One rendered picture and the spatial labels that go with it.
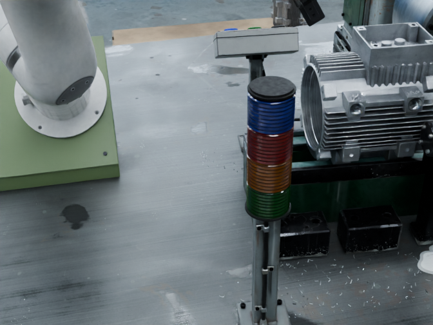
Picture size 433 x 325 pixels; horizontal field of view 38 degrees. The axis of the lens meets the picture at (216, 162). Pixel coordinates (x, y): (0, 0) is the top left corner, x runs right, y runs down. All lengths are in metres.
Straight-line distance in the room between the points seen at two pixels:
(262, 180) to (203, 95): 0.86
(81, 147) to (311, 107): 0.48
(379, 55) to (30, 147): 0.72
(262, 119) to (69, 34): 0.30
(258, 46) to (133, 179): 0.38
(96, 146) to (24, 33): 0.51
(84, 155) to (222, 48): 0.37
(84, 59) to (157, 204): 0.42
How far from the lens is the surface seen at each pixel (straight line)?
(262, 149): 0.79
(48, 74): 0.93
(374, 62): 1.09
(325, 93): 1.07
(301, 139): 1.24
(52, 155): 1.35
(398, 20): 1.52
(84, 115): 1.35
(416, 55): 1.12
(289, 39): 1.32
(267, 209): 0.84
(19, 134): 1.37
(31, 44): 0.89
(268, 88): 0.77
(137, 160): 1.41
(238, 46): 1.31
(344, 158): 1.11
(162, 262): 1.14
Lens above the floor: 1.57
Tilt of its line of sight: 34 degrees down
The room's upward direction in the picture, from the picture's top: 1 degrees counter-clockwise
